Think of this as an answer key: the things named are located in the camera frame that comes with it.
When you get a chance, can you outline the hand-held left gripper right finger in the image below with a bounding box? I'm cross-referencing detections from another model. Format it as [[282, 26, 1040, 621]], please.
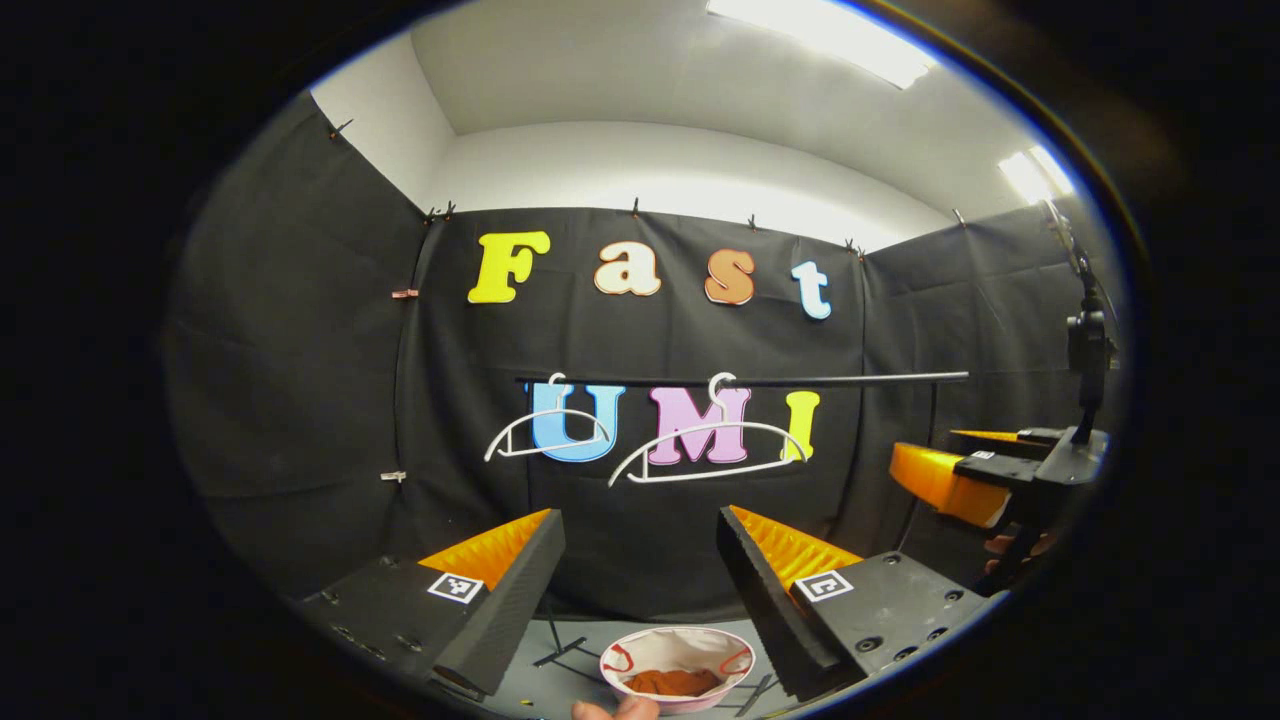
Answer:
[[715, 504, 1001, 703]]

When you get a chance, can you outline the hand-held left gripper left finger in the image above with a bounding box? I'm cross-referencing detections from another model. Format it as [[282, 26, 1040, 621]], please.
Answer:
[[298, 508, 568, 698]]

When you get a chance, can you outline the white pink laundry hamper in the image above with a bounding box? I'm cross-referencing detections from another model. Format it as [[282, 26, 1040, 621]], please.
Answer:
[[599, 626, 757, 716]]

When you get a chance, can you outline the rust orange shirt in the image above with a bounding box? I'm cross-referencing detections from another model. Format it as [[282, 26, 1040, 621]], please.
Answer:
[[625, 668, 724, 699]]

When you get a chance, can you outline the black clothes rack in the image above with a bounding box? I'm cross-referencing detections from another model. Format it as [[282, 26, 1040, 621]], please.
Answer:
[[514, 371, 970, 717]]

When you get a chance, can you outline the large white clothes hanger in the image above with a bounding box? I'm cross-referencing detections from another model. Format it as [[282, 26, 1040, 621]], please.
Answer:
[[607, 372, 810, 489]]

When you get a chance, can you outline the small white clothes hanger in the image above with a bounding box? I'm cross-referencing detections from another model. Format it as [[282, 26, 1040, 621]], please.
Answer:
[[483, 373, 612, 464]]

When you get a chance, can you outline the small ceiling light panel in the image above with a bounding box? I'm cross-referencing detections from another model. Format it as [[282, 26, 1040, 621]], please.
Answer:
[[997, 144, 1077, 207]]

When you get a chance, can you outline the black backdrop cloth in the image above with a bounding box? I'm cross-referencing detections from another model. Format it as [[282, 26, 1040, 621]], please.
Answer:
[[165, 88, 1101, 623]]

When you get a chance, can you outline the row of black cloth clips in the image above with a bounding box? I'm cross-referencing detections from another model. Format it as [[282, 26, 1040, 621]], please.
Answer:
[[328, 117, 970, 258]]

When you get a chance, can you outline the long ceiling light panel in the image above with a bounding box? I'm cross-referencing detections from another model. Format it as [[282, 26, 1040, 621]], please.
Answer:
[[706, 0, 942, 92]]

